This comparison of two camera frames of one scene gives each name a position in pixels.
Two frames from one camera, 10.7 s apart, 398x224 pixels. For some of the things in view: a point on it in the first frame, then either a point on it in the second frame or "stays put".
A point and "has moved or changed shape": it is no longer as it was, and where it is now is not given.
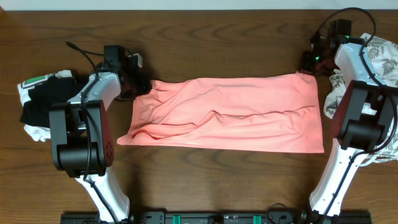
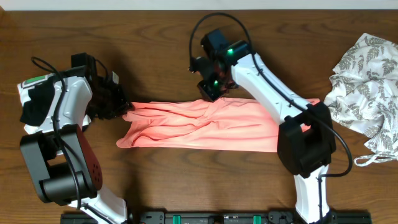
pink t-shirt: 270,114 has moved or changed shape
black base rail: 216,217 stays put
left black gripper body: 135,85 to 107,104
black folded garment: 54,90 stays put
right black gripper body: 316,64 to 216,86
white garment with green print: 37,132 stays put
